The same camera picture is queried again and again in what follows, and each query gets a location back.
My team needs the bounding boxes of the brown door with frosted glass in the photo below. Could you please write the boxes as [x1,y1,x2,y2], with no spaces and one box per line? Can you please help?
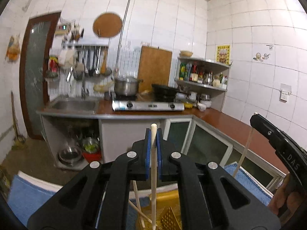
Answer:
[19,11,62,140]

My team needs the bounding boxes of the person's right hand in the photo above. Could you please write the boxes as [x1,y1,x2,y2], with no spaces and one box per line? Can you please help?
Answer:
[267,172,290,217]

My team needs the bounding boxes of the hanging orange bag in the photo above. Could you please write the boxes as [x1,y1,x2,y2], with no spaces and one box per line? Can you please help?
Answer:
[5,34,22,63]

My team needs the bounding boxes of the stack of white bowls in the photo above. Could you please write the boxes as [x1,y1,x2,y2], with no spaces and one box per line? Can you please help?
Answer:
[176,91,213,112]

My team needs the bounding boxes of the yellow wall poster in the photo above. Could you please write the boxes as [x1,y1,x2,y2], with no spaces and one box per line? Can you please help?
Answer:
[216,44,231,65]

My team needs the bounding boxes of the wire basket with red items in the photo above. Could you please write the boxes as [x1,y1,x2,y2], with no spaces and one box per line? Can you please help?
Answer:
[45,55,60,82]

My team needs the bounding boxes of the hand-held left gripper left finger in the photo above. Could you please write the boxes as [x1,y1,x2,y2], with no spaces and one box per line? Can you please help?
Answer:
[27,127,152,230]

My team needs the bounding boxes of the white wall device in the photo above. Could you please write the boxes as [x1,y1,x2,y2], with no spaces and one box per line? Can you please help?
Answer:
[55,22,73,35]

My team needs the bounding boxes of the wall utensil rack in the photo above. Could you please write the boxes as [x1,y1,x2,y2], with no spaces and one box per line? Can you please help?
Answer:
[61,38,110,51]

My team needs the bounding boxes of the yellow slotted utensil holder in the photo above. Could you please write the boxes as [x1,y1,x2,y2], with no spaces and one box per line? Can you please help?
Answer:
[135,189,183,230]

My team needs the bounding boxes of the red basin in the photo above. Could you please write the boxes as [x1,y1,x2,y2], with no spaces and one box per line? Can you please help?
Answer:
[82,149,102,164]

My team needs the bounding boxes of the steel basins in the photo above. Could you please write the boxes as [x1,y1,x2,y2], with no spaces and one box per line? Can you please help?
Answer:
[58,136,100,168]

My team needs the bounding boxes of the white hanging cloth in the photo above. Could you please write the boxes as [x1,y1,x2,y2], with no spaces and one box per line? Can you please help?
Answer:
[59,49,77,68]

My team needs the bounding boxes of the white corner shelf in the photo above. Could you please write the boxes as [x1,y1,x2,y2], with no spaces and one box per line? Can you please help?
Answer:
[174,56,231,112]

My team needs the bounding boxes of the blue textured blanket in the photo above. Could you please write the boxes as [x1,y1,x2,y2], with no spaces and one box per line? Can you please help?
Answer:
[8,161,273,228]

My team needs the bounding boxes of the black wok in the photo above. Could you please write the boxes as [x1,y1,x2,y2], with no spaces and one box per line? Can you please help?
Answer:
[151,84,183,101]

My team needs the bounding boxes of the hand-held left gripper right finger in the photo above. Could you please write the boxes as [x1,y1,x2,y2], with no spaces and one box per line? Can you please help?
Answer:
[156,128,281,230]

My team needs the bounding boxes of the steel kitchen sink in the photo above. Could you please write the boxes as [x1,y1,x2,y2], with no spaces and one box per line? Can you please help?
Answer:
[45,97,100,115]

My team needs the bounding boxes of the white wall socket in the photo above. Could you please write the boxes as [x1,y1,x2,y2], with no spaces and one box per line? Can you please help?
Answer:
[280,83,292,103]

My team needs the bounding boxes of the round wooden lid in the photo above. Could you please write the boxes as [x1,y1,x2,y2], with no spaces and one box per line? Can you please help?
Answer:
[92,12,123,38]

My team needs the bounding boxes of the wooden broom stick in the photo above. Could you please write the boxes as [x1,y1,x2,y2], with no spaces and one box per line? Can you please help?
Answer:
[11,90,27,147]

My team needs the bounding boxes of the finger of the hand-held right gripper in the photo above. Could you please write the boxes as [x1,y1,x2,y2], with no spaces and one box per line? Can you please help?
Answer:
[249,113,286,151]

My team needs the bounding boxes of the brown kitchen counter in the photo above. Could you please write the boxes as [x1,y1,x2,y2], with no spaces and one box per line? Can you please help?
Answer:
[36,98,291,191]

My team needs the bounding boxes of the steel gas stove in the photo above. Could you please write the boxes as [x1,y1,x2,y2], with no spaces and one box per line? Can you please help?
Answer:
[112,98,185,112]

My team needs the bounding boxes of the grey wall pipe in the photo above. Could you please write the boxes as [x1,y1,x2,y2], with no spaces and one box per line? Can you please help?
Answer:
[116,0,136,70]

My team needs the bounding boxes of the steel cooking pot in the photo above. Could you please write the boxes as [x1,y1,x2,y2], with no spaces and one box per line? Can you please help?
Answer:
[113,76,144,97]

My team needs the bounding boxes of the wooden cutting board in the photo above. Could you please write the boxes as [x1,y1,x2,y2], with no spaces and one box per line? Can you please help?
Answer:
[138,46,173,94]

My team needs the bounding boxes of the wall hooks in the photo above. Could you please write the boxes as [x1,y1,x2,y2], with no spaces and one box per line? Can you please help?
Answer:
[253,44,274,63]

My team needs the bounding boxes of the steel faucet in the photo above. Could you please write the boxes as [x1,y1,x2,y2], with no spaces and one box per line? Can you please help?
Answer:
[67,67,90,99]

